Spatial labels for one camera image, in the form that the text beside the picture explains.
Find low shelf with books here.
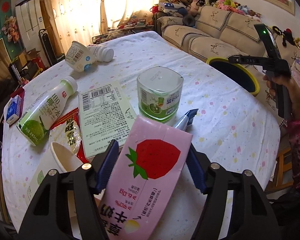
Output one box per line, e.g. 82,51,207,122
91,20,153,44

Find person right hand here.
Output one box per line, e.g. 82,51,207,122
263,75,300,120

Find red tissue tray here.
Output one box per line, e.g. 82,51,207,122
5,87,25,127

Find cream curtains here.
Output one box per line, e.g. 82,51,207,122
42,0,166,53

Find white printed paper package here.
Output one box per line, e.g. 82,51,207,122
78,81,136,160

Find blue silver wrapper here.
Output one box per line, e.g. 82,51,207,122
173,108,199,131

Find white yogurt cup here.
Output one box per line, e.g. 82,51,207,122
65,41,96,73

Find white standing air conditioner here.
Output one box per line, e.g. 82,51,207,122
15,0,45,57

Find artificial flower decoration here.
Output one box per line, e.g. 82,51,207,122
1,16,20,43

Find red snack wrapper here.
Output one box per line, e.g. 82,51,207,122
49,107,89,163

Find blue tissue pack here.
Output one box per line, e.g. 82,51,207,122
6,95,22,126

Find yellow rimmed trash bin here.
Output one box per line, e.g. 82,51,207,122
206,57,260,97

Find green coconut juice bottle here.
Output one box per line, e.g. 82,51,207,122
17,76,78,146

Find stuffed toy pile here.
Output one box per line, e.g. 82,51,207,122
152,0,262,22

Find black tower fan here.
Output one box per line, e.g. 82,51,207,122
38,29,57,66

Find white supplement bottle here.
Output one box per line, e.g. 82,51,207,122
87,44,114,62

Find white strawberry paper cup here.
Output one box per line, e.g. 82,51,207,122
25,142,83,206

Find beige sofa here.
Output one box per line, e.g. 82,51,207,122
153,5,300,86

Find pink strawberry milk carton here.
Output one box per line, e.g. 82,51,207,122
99,116,192,239

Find white dotted tablecloth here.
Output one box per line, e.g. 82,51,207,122
2,31,280,239

